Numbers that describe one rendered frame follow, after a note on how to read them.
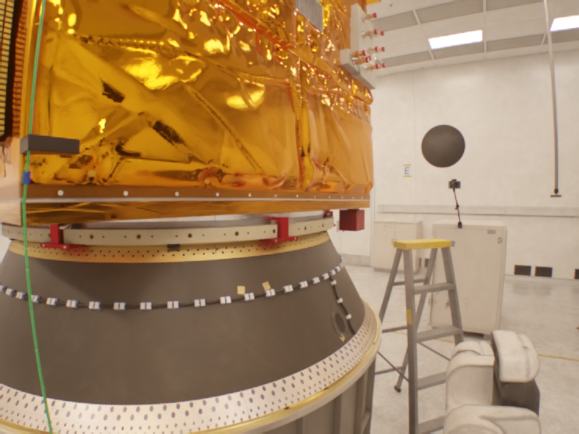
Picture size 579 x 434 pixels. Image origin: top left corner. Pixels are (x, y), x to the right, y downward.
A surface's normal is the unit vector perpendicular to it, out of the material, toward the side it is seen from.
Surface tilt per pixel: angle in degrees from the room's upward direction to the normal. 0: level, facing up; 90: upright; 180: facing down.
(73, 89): 88
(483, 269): 90
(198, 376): 62
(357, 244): 90
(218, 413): 43
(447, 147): 90
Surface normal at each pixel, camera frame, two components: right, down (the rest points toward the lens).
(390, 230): -0.55, 0.04
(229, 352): 0.41, -0.43
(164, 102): 0.84, 0.04
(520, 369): -0.39, -0.10
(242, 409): 0.32, -0.70
